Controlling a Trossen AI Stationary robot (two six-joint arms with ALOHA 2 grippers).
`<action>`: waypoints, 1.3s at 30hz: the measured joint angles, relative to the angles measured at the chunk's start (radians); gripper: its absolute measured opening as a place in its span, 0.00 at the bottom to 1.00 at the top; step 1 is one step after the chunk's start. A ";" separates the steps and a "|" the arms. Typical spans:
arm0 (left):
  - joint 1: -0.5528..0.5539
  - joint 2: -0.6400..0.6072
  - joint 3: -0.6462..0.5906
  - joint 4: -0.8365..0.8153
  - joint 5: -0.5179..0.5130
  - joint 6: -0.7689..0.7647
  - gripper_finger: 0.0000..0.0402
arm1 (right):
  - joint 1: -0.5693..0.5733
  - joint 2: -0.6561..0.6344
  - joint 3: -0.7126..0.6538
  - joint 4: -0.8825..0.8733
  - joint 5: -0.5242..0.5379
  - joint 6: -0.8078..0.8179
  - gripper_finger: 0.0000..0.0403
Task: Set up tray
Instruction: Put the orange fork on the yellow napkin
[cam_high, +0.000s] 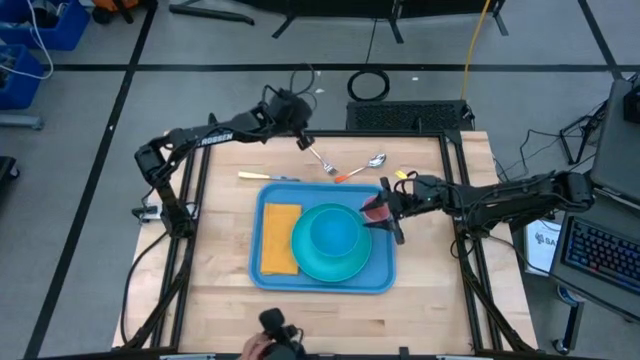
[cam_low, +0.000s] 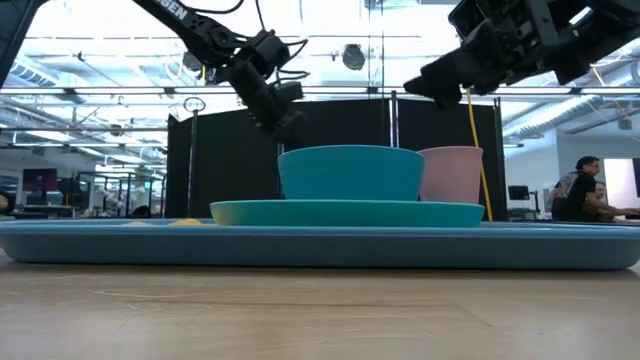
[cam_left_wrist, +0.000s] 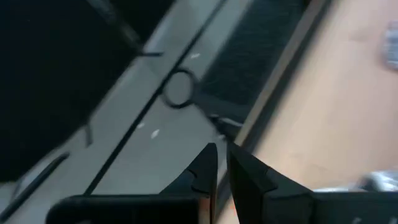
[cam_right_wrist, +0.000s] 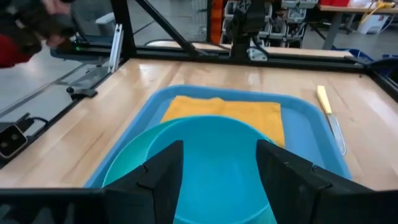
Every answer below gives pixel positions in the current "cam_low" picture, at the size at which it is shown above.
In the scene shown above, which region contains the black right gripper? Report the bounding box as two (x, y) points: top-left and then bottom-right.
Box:
(402, 0), (577, 109)

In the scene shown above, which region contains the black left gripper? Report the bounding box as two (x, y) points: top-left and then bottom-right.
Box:
(229, 58), (307, 148)

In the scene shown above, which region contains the blue plastic bowl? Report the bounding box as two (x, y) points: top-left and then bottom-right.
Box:
(277, 144), (426, 202)

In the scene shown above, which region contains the teal plastic plate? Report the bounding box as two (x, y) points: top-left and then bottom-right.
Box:
(208, 199), (486, 229)

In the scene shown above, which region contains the pink plastic cup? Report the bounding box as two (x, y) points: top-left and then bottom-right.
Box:
(417, 145), (485, 205)

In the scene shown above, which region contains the yellow cloth napkin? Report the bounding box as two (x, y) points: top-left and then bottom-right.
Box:
(121, 217), (205, 227)

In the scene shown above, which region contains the blue plastic tray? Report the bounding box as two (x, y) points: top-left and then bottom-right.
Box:
(0, 217), (640, 272)

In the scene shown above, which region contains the black backdrop curtain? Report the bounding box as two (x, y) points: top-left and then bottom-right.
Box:
(165, 97), (507, 220)

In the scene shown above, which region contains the small black monitor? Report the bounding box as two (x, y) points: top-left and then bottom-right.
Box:
(507, 184), (532, 203)

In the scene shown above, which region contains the dark red monitor screen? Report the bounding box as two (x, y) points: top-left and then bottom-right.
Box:
(21, 168), (59, 194)

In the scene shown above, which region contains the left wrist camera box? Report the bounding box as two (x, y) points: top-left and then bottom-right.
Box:
(272, 81), (305, 108)

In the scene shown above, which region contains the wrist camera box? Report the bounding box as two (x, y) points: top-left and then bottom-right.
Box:
(272, 81), (305, 108)
(448, 0), (494, 39)

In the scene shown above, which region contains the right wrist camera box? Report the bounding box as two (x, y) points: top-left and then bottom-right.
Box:
(448, 0), (494, 39)

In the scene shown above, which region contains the yellow hanging cable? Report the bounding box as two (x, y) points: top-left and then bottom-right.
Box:
(463, 85), (495, 223)

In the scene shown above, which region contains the black pole with ring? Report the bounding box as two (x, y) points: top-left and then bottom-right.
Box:
(182, 95), (207, 219)

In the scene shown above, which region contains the black overhead camera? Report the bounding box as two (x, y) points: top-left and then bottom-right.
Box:
(341, 43), (367, 72)

